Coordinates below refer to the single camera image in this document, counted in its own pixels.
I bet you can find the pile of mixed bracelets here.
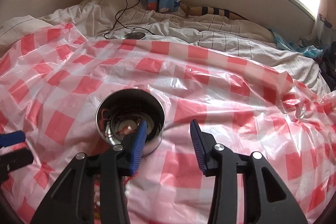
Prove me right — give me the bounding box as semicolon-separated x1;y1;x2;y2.
93;107;140;221

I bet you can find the round silver metal tin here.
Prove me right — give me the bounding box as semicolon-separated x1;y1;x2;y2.
95;89;165;157

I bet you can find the red white checkered plastic sheet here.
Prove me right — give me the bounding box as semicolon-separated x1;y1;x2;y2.
1;23;335;223

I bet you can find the round grey device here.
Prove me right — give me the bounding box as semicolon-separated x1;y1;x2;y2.
123;32;146;40

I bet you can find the white striped bed quilt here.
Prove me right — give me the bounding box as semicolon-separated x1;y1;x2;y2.
1;0;332;96

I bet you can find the blue plastic bag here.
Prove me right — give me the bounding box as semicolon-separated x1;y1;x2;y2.
270;30;323;60

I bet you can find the striped pillow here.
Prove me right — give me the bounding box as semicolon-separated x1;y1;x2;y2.
180;3;247;20

